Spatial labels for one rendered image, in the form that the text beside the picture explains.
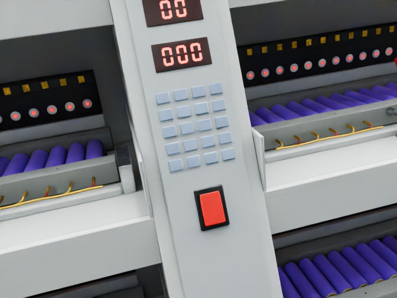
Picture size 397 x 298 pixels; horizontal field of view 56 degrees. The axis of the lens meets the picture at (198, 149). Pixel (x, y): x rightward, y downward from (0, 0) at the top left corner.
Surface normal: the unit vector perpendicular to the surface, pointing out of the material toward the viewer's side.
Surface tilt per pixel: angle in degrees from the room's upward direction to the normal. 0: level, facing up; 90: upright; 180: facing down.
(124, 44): 90
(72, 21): 110
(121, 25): 90
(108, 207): 20
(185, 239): 90
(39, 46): 90
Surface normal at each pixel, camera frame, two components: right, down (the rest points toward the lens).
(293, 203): 0.23, 0.35
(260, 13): 0.18, 0.02
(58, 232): -0.12, -0.92
